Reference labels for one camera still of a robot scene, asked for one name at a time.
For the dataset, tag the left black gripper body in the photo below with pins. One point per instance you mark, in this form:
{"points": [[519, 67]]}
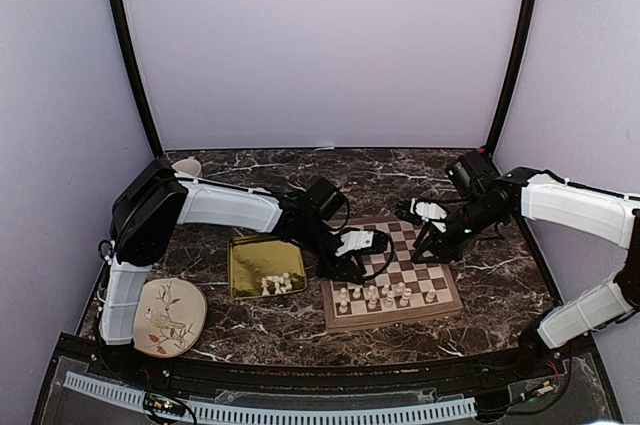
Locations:
{"points": [[325, 269]]}

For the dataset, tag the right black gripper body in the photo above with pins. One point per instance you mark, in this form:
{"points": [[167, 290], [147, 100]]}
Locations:
{"points": [[477, 216]]}

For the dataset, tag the white chess king piece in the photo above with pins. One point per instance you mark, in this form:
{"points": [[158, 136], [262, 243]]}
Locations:
{"points": [[389, 302]]}

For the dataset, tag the white knight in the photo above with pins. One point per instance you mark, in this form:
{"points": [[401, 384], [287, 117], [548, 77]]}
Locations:
{"points": [[430, 296]]}

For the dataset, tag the wooden chess board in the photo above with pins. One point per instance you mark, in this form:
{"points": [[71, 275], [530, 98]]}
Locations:
{"points": [[419, 277]]}

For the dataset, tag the white chess queen piece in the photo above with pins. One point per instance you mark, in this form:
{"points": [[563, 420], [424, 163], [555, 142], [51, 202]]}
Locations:
{"points": [[405, 297]]}

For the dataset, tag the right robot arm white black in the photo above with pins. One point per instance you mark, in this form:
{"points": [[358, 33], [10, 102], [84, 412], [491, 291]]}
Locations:
{"points": [[488, 199]]}

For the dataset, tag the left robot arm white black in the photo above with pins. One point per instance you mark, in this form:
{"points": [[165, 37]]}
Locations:
{"points": [[146, 214]]}

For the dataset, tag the gold metal tray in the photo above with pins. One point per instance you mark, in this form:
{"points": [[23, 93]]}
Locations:
{"points": [[262, 266]]}

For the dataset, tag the cream ceramic mug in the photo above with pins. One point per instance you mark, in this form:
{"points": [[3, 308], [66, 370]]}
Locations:
{"points": [[190, 166]]}

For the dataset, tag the round bird painted plate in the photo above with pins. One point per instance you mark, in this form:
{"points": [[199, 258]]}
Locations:
{"points": [[170, 318]]}

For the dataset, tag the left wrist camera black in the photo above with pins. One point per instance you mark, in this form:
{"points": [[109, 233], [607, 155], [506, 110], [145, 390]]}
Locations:
{"points": [[325, 198]]}

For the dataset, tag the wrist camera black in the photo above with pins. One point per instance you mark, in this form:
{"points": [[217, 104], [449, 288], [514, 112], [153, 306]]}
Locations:
{"points": [[471, 174], [325, 198]]}

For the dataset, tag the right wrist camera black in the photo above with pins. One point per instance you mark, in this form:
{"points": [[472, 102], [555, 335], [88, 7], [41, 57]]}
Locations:
{"points": [[471, 174]]}

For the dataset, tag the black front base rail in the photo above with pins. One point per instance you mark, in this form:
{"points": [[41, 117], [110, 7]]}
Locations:
{"points": [[489, 376]]}

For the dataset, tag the grey slotted cable duct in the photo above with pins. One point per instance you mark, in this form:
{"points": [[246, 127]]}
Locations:
{"points": [[262, 410]]}

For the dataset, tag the right black frame post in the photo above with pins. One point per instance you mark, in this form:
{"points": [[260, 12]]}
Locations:
{"points": [[526, 11]]}

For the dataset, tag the black frame post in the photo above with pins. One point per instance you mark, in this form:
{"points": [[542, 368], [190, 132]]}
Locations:
{"points": [[526, 11], [128, 54]]}

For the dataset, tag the left black frame post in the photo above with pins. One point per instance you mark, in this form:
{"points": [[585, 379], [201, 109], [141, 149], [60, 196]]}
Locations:
{"points": [[128, 54]]}

